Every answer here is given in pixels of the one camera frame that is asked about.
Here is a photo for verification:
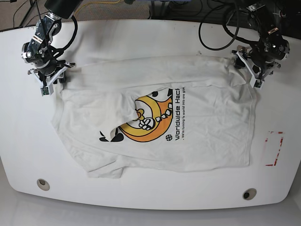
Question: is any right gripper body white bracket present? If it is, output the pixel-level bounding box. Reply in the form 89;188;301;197
27;61;76;88

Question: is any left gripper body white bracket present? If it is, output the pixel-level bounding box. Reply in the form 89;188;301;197
231;46;281;82

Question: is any white printed t-shirt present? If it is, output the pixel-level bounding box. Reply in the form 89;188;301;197
53;56;256;178

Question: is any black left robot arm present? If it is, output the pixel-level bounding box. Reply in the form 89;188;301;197
233;0;290;88

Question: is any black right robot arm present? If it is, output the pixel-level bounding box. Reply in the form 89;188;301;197
22;0;82;95

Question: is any red tape rectangle marking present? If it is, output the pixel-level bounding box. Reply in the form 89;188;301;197
262;131;285;167

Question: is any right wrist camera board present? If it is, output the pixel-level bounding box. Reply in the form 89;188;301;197
40;85;54;96

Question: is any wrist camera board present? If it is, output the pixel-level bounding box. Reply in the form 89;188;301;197
40;85;54;96
253;80;264;90

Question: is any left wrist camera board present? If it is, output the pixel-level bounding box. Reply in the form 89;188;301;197
253;80;264;90

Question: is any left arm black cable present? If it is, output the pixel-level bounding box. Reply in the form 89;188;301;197
198;0;261;51

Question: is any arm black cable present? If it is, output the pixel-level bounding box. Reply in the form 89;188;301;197
32;0;79;71
198;0;261;51

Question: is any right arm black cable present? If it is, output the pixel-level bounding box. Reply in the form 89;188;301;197
32;0;79;71

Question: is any yellow cable on floor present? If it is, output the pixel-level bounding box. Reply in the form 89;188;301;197
73;0;120;19

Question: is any left table cable grommet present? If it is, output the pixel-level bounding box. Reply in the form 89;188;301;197
37;179;50;191

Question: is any table cable grommet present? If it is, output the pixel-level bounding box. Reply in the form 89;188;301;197
37;179;50;191
242;188;257;201

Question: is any right table cable grommet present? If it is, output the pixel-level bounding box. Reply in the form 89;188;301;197
242;188;257;201

